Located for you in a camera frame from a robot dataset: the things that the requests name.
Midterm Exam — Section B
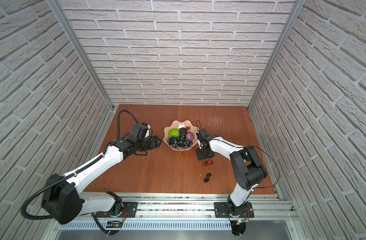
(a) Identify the purple fig fruit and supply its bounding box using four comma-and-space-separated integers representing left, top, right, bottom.
186, 132, 195, 142

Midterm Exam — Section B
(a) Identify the dark avocado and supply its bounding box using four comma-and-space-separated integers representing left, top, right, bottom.
179, 128, 188, 139

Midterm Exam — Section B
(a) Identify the dark grape bunch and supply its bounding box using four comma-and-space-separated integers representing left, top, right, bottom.
168, 136, 193, 149

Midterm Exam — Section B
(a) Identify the green bumpy fruit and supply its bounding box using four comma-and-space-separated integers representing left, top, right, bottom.
168, 129, 180, 138

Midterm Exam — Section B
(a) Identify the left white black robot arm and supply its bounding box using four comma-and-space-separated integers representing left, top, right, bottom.
42, 123, 162, 225

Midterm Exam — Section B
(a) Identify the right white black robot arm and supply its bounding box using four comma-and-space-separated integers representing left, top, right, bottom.
196, 129, 268, 216

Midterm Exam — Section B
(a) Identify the pink wavy fruit bowl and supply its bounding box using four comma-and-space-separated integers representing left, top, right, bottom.
163, 120, 198, 151

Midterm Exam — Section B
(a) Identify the dark cherry pair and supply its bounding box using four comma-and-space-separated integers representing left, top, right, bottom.
204, 173, 216, 183

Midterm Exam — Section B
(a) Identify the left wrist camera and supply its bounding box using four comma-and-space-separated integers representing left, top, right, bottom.
143, 123, 153, 139

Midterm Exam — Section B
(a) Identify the aluminium mounting rail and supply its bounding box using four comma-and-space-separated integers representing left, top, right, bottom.
50, 192, 299, 232

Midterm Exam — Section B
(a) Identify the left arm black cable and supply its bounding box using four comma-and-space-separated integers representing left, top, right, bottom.
20, 109, 140, 236

